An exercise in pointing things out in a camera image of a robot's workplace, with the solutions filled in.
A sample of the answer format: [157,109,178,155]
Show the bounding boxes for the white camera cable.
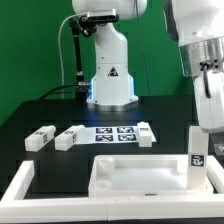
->
[57,12,88,100]

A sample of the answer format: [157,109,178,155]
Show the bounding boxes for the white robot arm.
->
[72,0,224,155]

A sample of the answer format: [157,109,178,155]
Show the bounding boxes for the black cables on table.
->
[39,83,91,101]

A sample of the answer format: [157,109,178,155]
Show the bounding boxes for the white fiducial marker sheet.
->
[75,125,157,146]

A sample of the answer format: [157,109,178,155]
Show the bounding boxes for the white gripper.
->
[194,71,224,155]

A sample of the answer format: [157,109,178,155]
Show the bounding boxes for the white U-shaped obstacle frame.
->
[0,156,224,224]

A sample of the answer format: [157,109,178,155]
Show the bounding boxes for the grey camera on stand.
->
[81,9,119,23]

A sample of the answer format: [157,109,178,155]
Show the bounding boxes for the black camera stand pole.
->
[69,19,95,102]

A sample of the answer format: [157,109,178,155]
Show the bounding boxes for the white desk top tray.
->
[88,155,213,198]

